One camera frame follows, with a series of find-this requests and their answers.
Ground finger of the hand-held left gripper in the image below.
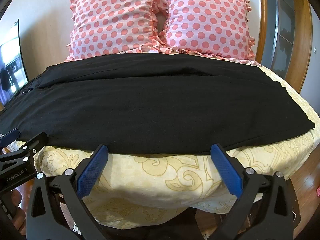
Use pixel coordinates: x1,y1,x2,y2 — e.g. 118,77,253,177
22,132,48,153
0,128,20,147

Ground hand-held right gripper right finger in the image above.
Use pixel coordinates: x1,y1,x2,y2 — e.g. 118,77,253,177
210,143,295,240

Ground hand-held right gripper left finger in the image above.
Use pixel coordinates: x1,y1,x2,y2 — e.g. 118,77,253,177
26,144,110,240

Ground black pants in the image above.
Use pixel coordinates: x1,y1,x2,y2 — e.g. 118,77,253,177
0,54,315,155

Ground person's left hand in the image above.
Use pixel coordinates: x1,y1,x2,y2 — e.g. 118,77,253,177
9,187,28,232

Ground yellow patterned bed blanket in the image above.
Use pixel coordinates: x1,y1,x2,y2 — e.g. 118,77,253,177
14,51,320,227

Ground pink polka dot pillow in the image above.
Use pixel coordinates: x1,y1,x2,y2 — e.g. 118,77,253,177
165,0,256,58
66,0,168,58

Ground wooden glass door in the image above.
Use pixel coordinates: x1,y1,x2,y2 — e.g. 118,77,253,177
257,0,313,94

